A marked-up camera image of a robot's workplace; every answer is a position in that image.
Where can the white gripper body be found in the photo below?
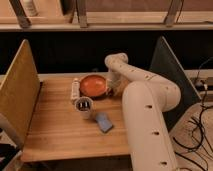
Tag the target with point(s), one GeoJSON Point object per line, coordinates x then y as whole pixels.
{"type": "Point", "coordinates": [115, 82]}

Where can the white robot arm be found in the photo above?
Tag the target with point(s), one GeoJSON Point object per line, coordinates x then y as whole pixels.
{"type": "Point", "coordinates": [144, 100]}

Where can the orange plate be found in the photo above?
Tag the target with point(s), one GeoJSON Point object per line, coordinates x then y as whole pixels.
{"type": "Point", "coordinates": [93, 86]}

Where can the blue sponge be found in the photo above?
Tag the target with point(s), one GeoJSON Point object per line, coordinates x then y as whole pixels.
{"type": "Point", "coordinates": [103, 122]}

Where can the dark right side panel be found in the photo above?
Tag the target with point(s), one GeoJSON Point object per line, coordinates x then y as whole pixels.
{"type": "Point", "coordinates": [165, 63]}

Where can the left wooden side panel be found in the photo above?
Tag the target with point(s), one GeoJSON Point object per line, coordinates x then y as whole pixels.
{"type": "Point", "coordinates": [19, 90]}

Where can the wooden shelf rail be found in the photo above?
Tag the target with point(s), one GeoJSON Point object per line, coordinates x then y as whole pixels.
{"type": "Point", "coordinates": [122, 21]}

